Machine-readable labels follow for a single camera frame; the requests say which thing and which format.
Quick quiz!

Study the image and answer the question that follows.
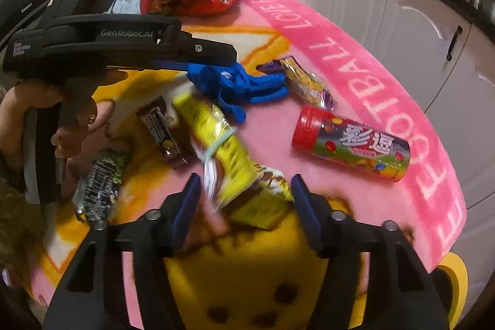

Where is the printed pink blanket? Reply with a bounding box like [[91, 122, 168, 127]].
[[23, 0, 467, 330]]

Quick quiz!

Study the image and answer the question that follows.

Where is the black green snack packet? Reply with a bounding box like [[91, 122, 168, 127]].
[[73, 148, 130, 224]]

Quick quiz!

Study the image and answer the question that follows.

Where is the colourful candy tube red cap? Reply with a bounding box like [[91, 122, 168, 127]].
[[291, 105, 411, 184]]

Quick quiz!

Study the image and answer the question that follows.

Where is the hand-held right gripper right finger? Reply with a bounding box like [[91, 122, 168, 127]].
[[291, 174, 453, 330]]

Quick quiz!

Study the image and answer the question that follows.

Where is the yellow rimmed black trash bin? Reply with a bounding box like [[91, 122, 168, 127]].
[[435, 252, 469, 315]]

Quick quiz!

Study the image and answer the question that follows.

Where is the person's left hand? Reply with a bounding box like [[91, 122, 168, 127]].
[[0, 69, 129, 161]]

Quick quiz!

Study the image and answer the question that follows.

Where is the brown chocolate wrapper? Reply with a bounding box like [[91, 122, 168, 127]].
[[136, 97, 200, 170]]

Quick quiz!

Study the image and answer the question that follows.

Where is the blue rubber glove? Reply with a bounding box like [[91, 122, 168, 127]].
[[186, 61, 290, 124]]

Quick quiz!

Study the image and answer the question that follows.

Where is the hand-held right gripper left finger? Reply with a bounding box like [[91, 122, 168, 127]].
[[42, 173, 202, 330]]

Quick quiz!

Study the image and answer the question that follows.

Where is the purple candy wrapper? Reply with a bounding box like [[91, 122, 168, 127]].
[[258, 57, 338, 111]]

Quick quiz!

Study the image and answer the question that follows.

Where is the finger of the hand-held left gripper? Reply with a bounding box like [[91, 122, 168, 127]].
[[170, 29, 238, 72], [153, 60, 194, 71]]

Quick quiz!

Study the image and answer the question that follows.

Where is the yellow snack packet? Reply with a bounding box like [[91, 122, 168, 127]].
[[172, 92, 296, 230]]

